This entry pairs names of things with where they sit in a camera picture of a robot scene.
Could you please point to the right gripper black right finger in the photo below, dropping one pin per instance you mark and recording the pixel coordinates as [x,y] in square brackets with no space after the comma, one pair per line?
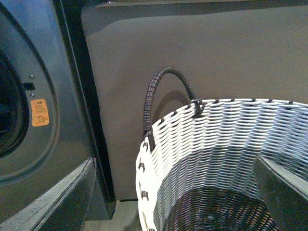
[284,194]

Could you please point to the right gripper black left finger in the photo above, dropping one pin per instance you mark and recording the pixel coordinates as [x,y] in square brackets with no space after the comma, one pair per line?
[61,208]

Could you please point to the dark grey washing machine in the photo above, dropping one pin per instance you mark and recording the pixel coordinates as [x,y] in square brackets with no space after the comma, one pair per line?
[49,112]

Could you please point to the white woven laundry basket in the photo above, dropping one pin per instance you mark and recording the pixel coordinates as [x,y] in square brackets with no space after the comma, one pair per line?
[197,174]

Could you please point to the orange warning sticker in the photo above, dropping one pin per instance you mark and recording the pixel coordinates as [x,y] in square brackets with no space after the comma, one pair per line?
[40,113]

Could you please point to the dark wrapped basket handle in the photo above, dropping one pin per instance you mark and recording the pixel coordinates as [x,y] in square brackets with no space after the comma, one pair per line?
[149,99]

